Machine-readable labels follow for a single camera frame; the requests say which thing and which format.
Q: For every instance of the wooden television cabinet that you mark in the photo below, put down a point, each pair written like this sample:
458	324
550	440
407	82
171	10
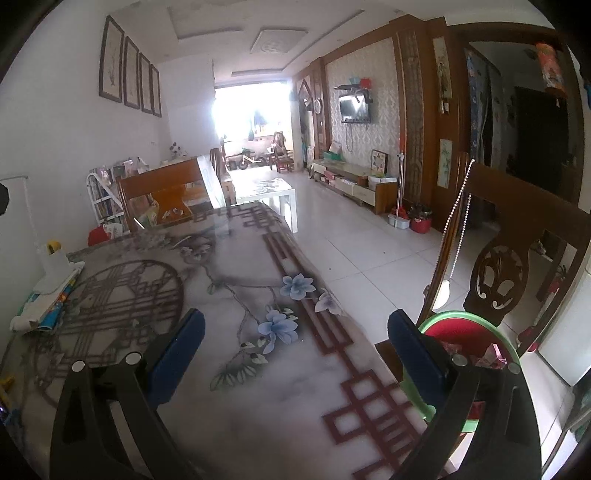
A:
360	184

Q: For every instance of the white book rack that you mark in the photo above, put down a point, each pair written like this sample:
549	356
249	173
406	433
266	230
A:
104	203

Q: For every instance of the printed door curtain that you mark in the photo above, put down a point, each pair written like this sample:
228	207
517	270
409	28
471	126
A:
475	106

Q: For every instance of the framed colourful picture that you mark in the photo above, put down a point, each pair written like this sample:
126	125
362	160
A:
380	162

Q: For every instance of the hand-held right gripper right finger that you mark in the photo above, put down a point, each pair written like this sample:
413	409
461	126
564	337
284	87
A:
415	360

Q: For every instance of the red hanging scroll ornament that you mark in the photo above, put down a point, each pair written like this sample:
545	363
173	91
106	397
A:
551	69

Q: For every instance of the white cabinet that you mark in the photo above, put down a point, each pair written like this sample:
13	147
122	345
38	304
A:
570	332

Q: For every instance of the pile of pink wrappers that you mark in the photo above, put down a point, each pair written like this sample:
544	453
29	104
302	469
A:
494	356

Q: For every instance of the white pen holder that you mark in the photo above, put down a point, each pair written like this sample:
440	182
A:
56	256

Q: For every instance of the red bin with green rim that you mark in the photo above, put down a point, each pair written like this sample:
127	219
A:
457	334

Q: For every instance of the white coffee table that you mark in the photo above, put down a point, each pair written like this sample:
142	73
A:
268	189

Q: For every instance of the white balance bike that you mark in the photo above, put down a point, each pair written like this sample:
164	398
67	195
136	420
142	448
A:
251	160

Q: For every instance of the wall shelf with ornaments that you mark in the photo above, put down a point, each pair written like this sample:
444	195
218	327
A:
355	85

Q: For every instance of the carved wooden chair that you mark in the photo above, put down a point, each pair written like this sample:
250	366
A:
508	203

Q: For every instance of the stack of papers and books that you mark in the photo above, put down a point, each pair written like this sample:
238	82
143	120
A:
41	314

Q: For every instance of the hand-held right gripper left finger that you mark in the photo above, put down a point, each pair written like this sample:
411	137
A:
178	355

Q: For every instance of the short painted wall panel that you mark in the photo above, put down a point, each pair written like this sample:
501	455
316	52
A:
445	164

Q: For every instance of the round wall clock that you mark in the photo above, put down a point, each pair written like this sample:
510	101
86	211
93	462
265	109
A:
318	106

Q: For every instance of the small red bucket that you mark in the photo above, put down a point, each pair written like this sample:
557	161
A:
420	225

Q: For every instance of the wall television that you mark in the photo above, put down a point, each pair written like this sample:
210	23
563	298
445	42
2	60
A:
354	109

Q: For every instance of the mop with metal pole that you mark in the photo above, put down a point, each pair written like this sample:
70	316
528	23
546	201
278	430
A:
402	184

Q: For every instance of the wooden bench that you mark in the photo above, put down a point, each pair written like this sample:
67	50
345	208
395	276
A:
161	184

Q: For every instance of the tall painted wall panel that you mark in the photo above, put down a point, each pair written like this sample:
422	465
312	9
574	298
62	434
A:
442	69

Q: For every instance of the dark framed wall picture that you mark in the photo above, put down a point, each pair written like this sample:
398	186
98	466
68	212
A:
112	57
146	83
131	73
156	91

